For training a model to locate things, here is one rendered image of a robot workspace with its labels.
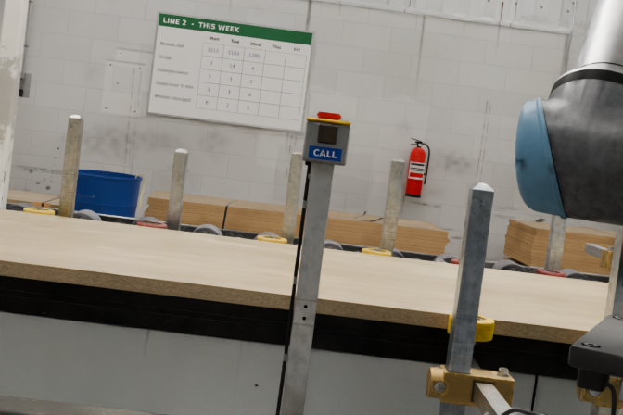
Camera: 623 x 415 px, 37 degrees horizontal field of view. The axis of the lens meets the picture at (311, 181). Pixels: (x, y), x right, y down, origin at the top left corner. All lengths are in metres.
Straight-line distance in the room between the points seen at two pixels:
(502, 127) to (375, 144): 1.20
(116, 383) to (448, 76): 7.26
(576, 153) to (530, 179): 0.05
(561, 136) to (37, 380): 1.18
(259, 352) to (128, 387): 0.25
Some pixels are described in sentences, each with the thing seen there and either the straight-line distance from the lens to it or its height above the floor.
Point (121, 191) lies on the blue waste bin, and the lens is 6.95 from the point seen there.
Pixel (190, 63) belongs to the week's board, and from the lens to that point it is 8.61.
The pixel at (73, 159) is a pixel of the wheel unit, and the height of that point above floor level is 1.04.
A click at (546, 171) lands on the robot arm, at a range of 0.93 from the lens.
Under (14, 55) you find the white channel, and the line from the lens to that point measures 2.56.
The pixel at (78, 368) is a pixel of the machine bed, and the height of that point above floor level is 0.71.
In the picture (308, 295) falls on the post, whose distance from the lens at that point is 1.50.
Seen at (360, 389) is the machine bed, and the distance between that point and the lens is 1.77.
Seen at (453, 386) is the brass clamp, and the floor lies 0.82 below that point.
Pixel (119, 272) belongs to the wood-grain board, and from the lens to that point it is 1.74.
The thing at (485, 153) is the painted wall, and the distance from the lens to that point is 8.88.
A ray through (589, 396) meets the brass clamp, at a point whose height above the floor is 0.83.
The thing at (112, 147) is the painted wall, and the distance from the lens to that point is 8.69.
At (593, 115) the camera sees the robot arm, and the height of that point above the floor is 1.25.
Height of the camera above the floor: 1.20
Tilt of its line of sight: 3 degrees down
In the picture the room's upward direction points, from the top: 7 degrees clockwise
